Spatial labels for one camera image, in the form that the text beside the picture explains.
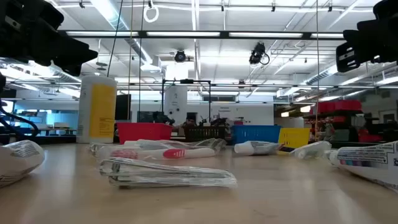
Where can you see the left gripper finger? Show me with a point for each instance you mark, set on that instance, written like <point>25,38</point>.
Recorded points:
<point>73,56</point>

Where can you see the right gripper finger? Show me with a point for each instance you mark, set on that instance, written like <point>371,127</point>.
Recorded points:
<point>348,59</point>

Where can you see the small clear item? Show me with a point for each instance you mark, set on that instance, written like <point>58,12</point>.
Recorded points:
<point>311,150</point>

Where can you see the red plastic basket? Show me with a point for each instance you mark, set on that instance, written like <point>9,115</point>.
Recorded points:
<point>143,132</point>

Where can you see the white tube coloured stripe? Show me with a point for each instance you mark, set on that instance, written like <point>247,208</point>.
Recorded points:
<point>370,161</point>

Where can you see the small white toothpaste tube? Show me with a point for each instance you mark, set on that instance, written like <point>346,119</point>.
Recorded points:
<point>255,147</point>

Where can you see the red white toothbrush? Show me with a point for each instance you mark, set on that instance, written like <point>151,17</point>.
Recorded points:
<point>174,153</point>

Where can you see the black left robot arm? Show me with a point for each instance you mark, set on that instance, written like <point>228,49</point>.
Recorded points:
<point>2,84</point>

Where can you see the black background robot arm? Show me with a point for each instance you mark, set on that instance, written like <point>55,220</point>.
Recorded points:
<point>217,121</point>
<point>161,118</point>

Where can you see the white bottle yellow label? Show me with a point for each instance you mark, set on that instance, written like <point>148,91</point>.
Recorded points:
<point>96,109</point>

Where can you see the dark storage shelf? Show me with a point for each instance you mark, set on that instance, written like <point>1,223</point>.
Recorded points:
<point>345,129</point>

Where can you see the white background workbench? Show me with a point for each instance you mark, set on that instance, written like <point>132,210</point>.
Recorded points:
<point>56,129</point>

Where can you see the yellow plastic basket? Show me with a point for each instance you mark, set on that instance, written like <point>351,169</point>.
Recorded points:
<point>295,137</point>

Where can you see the white tube with barcode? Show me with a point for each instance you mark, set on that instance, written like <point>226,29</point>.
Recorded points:
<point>18,161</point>

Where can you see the blue plastic basket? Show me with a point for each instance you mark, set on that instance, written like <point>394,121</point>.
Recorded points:
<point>255,133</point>

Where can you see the person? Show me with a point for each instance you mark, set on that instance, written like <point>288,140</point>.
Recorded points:
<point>189,122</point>

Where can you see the nail clipper in clear bag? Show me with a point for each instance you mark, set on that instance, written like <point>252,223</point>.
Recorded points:
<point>168,175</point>

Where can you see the black plastic basket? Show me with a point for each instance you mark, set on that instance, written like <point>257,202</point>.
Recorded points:
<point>205,133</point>

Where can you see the round black ceiling camera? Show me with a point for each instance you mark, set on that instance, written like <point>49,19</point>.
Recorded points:
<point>180,56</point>

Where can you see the black overhead frame beam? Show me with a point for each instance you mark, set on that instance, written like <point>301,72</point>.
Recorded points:
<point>224,34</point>

